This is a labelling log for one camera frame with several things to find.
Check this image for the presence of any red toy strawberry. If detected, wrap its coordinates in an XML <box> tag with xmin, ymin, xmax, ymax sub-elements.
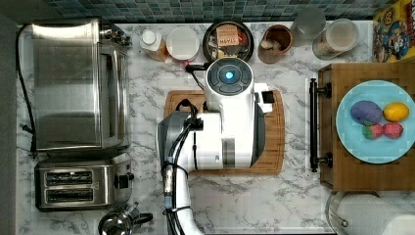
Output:
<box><xmin>362</xmin><ymin>123</ymin><xmax>384</xmax><ymax>140</ymax></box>
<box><xmin>383</xmin><ymin>122</ymin><xmax>403</xmax><ymax>139</ymax></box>

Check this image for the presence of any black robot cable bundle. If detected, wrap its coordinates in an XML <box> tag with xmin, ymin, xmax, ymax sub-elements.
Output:
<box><xmin>161</xmin><ymin>99</ymin><xmax>205</xmax><ymax>235</ymax></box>

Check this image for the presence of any yellow cereal box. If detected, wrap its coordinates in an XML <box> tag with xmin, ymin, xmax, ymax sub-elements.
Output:
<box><xmin>373</xmin><ymin>0</ymin><xmax>415</xmax><ymax>63</ymax></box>

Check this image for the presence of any purple toy fruit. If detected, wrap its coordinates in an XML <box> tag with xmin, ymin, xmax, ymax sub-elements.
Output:
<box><xmin>350</xmin><ymin>100</ymin><xmax>383</xmax><ymax>125</ymax></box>

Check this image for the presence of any red mug white interior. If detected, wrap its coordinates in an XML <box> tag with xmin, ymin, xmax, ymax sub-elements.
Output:
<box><xmin>166</xmin><ymin>26</ymin><xmax>200</xmax><ymax>61</ymax></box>

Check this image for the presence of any light blue plate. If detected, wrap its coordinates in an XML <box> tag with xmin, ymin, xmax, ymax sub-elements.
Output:
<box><xmin>336</xmin><ymin>80</ymin><xmax>415</xmax><ymax>164</ymax></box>

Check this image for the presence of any yellow toy lemon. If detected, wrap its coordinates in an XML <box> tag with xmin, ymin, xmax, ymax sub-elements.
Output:
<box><xmin>383</xmin><ymin>102</ymin><xmax>409</xmax><ymax>122</ymax></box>

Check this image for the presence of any silver two-slot toaster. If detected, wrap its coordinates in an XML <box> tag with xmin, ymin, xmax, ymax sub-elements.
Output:
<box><xmin>34</xmin><ymin>154</ymin><xmax>134</xmax><ymax>212</ymax></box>

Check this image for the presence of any paper towel roll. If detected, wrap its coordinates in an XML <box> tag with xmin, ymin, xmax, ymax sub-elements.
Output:
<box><xmin>337</xmin><ymin>194</ymin><xmax>415</xmax><ymax>235</ymax></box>

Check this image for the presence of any empty clear glass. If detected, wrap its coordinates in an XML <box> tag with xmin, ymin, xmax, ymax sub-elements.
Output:
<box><xmin>290</xmin><ymin>7</ymin><xmax>326</xmax><ymax>47</ymax></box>

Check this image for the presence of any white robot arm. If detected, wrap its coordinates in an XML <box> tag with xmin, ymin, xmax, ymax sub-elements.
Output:
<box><xmin>156</xmin><ymin>58</ymin><xmax>272</xmax><ymax>235</ymax></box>

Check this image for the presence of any orange bottle white cap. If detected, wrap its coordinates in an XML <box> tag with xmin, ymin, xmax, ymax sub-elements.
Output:
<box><xmin>140</xmin><ymin>29</ymin><xmax>168</xmax><ymax>62</ymax></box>

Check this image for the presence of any black power cord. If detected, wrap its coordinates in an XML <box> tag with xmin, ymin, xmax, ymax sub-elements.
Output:
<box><xmin>15</xmin><ymin>24</ymin><xmax>37</xmax><ymax>155</ymax></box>

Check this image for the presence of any steel kettle with lid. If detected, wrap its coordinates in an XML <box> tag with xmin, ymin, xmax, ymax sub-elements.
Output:
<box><xmin>98</xmin><ymin>202</ymin><xmax>153</xmax><ymax>235</ymax></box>

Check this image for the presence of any red toy strawberry right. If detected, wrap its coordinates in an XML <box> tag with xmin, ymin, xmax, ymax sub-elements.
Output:
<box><xmin>383</xmin><ymin>122</ymin><xmax>403</xmax><ymax>139</ymax></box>

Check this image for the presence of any cereal-filled glass jar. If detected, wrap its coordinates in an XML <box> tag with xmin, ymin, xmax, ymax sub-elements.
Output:
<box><xmin>312</xmin><ymin>19</ymin><xmax>359</xmax><ymax>61</ymax></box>

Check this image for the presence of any red toy strawberry left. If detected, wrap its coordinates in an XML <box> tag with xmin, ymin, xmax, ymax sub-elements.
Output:
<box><xmin>362</xmin><ymin>123</ymin><xmax>384</xmax><ymax>140</ymax></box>

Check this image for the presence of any wooden drawer box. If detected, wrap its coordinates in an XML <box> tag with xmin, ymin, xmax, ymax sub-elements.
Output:
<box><xmin>309</xmin><ymin>63</ymin><xmax>414</xmax><ymax>191</ymax></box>

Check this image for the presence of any silver toaster oven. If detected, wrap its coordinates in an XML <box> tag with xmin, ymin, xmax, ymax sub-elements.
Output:
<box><xmin>32</xmin><ymin>18</ymin><xmax>130</xmax><ymax>152</ymax></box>

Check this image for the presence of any black tea container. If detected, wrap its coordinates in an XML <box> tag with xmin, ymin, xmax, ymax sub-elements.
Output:
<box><xmin>203</xmin><ymin>21</ymin><xmax>254</xmax><ymax>62</ymax></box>

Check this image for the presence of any wooden utensil cup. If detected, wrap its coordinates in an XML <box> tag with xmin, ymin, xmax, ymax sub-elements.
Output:
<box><xmin>257</xmin><ymin>24</ymin><xmax>294</xmax><ymax>65</ymax></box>

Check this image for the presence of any bamboo cutting board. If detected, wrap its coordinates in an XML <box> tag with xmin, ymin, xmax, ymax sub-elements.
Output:
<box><xmin>163</xmin><ymin>90</ymin><xmax>285</xmax><ymax>175</ymax></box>

